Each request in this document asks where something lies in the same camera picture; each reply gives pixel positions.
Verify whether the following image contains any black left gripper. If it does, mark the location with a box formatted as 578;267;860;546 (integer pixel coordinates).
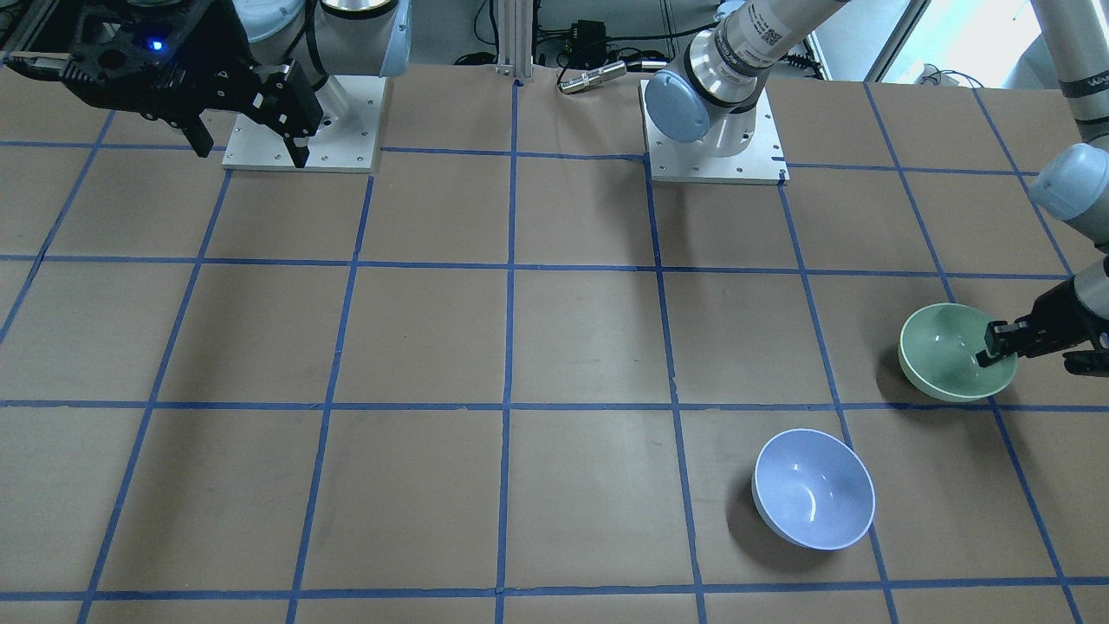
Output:
976;256;1109;378

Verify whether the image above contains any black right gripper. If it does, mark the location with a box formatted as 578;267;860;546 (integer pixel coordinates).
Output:
4;1;324;168

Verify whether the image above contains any green bowl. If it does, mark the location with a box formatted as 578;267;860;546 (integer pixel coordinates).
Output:
898;301;1018;403

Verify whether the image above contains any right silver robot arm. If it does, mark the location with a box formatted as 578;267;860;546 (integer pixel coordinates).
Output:
3;1;411;173

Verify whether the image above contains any blue bowl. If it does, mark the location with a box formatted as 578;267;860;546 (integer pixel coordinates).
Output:
751;429;877;550

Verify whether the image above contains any silver metal cylinder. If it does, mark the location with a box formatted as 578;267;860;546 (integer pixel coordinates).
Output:
557;61;627;95

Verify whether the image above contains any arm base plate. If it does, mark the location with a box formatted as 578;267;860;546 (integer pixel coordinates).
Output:
222;75;387;174
640;80;791;185

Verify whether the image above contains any aluminium frame post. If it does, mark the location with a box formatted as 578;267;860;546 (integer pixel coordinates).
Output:
489;0;535;84

